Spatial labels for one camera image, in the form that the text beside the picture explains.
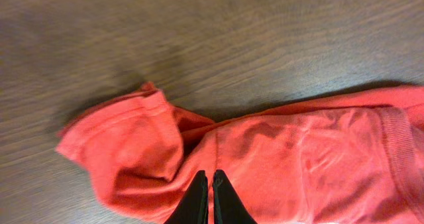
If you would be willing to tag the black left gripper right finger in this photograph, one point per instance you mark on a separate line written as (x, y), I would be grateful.
(228, 207)

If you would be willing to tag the orange red printed t-shirt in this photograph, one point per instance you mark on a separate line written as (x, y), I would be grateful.
(354, 158)

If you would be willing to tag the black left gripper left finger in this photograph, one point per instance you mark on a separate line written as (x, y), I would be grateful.
(193, 207)

